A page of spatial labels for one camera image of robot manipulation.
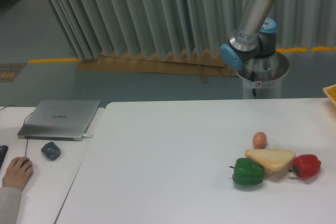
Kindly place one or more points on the person's hand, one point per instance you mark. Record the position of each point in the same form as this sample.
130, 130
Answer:
16, 176

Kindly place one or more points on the black computer mouse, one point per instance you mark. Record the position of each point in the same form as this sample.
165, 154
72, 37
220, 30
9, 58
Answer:
24, 162

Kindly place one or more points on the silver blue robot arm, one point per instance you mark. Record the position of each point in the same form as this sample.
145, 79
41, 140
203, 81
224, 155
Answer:
254, 19

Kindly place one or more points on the grey sleeved forearm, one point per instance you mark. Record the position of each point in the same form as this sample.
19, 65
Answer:
10, 200

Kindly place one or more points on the green bell pepper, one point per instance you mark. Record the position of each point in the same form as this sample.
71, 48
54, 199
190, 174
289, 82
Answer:
247, 172

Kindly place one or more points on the red bell pepper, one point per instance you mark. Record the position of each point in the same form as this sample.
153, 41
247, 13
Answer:
305, 166

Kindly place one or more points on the black keyboard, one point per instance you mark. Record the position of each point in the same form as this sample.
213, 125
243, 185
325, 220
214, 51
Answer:
3, 152

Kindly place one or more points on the dark grey round device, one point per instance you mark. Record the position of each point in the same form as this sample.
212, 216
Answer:
51, 151

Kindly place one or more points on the silver laptop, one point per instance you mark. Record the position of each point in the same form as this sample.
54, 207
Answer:
60, 120

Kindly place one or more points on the grey pleated curtain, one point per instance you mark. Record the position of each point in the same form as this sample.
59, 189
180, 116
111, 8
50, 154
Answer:
183, 27

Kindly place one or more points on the brown egg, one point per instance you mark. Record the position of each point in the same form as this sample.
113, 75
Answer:
259, 140

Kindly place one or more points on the bread slice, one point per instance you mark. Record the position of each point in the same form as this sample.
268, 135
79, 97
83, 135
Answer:
272, 160

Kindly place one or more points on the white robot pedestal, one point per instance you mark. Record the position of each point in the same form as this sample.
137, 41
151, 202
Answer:
262, 77

